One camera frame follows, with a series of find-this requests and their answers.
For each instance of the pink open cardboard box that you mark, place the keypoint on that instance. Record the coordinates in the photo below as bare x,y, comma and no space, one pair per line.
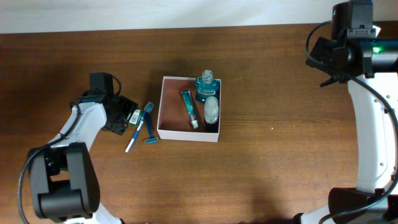
173,119

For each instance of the blue white toothbrush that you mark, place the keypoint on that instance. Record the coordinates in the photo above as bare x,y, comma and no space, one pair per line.
147,109

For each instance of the teal mouthwash bottle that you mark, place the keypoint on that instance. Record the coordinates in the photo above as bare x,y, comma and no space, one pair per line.
206,86

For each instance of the blue disposable razor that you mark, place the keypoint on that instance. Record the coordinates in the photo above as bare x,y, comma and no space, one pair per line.
152,139

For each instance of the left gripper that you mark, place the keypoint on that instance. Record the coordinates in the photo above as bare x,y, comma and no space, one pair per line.
129,105

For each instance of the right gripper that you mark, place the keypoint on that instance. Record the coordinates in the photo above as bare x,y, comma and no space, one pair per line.
323,50

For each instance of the green white soap box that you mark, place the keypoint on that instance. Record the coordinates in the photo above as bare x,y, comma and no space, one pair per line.
135,117

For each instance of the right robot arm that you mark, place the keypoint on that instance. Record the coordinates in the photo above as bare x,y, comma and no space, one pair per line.
369,67

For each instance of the green toothpaste tube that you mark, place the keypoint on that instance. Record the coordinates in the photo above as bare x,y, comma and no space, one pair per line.
190,108

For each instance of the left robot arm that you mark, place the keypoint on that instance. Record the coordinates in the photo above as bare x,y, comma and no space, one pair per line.
63,182

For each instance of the dark blue pump bottle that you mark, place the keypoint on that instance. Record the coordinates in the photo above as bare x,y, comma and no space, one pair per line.
211,114

